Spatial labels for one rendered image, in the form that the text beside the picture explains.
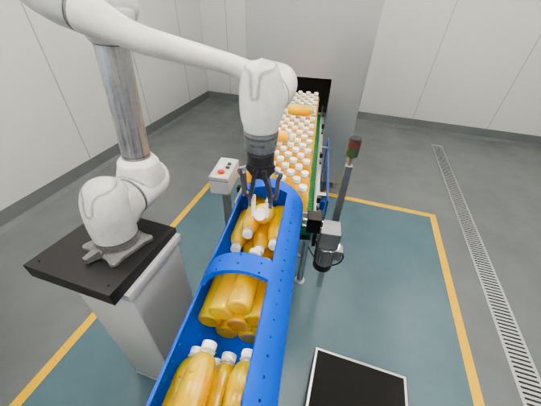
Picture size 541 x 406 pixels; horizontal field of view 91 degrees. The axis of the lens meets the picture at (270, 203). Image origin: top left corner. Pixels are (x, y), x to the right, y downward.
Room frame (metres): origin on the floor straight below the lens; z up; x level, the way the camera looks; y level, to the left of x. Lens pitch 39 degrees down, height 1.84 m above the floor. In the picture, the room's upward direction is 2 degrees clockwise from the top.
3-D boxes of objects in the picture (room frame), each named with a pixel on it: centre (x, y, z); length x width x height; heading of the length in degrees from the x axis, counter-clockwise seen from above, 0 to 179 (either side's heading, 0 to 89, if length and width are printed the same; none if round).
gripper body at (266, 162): (0.65, 0.03, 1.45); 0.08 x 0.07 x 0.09; 81
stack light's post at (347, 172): (1.27, -0.42, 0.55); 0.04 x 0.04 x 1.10; 81
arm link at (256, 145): (0.65, 0.03, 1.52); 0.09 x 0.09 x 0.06
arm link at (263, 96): (0.66, 0.03, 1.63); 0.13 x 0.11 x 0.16; 165
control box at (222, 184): (1.19, 0.25, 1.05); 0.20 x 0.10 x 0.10; 171
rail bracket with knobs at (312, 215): (0.96, -0.21, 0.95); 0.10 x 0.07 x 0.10; 81
